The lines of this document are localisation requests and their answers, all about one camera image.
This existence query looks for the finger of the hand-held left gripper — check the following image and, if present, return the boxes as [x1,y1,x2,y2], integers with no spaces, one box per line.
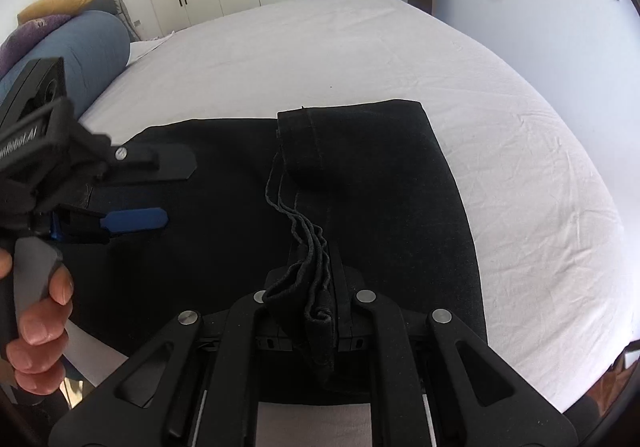
[52,206,169,246]
[102,143,197,185]

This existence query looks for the person's left hand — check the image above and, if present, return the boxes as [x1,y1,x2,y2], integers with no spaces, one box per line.
[0,247,75,396]

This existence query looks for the black pants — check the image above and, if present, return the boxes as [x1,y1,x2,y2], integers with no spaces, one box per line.
[65,100,488,395]

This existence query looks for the grey pillow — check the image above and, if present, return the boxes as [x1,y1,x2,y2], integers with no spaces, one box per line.
[92,0,143,43]

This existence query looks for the rolled blue duvet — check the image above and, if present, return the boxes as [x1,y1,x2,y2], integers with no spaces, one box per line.
[0,10,132,123]

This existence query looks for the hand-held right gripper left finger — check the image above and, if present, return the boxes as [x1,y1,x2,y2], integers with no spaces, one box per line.
[47,268,283,447]

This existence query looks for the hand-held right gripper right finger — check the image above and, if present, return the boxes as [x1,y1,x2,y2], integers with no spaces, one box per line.
[339,267,581,447]

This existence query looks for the purple pillow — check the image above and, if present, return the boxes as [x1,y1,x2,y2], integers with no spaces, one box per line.
[0,14,76,78]

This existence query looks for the bed with white sheet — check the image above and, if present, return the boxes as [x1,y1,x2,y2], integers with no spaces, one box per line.
[65,0,640,415]

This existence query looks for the yellow pillow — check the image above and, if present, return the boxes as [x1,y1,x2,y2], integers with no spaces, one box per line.
[17,0,98,23]

